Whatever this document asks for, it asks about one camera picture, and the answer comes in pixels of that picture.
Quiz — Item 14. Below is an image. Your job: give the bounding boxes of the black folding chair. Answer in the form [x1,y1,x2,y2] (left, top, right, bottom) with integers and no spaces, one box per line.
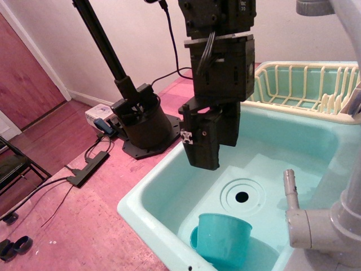
[1,136,52,226]

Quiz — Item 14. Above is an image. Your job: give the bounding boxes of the white cardboard box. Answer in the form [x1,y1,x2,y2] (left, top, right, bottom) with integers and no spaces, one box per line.
[85,104,116,128]

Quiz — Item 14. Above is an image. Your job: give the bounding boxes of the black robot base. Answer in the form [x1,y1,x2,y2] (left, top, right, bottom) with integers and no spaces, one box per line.
[111,84,180,160]

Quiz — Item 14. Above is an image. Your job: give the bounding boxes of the black power strip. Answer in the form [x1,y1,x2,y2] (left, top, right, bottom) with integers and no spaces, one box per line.
[66,151,110,189]

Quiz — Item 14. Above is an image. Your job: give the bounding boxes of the cream dish drying rack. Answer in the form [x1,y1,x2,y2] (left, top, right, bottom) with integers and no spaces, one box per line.
[243,61,360,125]

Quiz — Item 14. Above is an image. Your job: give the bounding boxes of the black ring right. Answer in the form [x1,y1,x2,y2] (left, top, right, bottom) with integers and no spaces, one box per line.
[14,235,33,255]

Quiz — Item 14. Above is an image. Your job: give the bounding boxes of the mint green toy sink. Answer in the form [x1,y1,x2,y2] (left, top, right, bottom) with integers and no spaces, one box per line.
[117,106,360,270]

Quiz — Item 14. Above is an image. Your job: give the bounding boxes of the blue adapter plug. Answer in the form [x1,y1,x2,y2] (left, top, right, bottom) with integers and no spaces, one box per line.
[94,118,116,137]

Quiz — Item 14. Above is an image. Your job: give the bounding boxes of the black cable overhead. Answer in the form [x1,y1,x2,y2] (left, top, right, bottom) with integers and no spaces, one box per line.
[144,0,193,86]

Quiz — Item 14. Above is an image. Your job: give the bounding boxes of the teal plastic cup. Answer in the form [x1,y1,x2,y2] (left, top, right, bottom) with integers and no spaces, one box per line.
[190,213,253,268]

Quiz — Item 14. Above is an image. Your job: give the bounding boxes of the grey toy faucet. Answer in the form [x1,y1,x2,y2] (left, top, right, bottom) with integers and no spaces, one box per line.
[284,1,360,270]

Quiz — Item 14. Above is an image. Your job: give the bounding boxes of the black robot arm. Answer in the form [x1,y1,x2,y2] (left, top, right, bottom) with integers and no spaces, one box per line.
[73,1,257,170]

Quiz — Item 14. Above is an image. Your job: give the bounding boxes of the black ring left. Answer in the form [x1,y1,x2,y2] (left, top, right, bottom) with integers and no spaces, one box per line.
[0,239,18,261]

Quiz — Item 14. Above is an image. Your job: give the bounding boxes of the black ring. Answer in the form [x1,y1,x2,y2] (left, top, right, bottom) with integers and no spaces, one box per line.
[14,235,33,255]
[0,239,18,261]

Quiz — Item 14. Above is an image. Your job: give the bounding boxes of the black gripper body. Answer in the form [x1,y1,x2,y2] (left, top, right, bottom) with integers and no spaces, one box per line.
[184,33,255,102]

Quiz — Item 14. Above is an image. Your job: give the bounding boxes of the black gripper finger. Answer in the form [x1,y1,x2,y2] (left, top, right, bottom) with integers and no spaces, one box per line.
[179,97,222,171]
[217,102,240,147]

